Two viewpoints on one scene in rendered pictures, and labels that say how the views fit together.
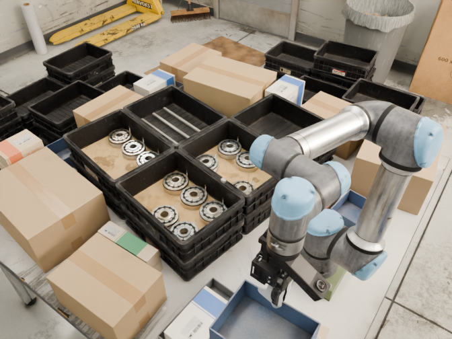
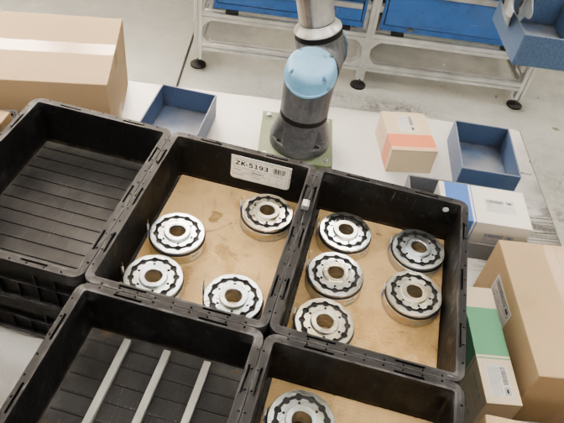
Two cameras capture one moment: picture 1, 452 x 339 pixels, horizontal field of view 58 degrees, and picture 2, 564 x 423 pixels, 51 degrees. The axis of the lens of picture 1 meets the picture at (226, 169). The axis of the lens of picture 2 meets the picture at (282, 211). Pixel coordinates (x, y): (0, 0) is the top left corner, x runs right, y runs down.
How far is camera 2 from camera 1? 1.74 m
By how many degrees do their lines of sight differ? 81
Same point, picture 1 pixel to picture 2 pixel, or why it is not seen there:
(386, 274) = (251, 101)
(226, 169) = (214, 271)
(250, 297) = (512, 56)
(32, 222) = not seen: outside the picture
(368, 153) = (87, 73)
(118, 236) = (496, 360)
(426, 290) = not seen: hidden behind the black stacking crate
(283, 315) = (503, 31)
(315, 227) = (333, 67)
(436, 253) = not seen: hidden behind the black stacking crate
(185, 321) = (500, 216)
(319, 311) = (347, 142)
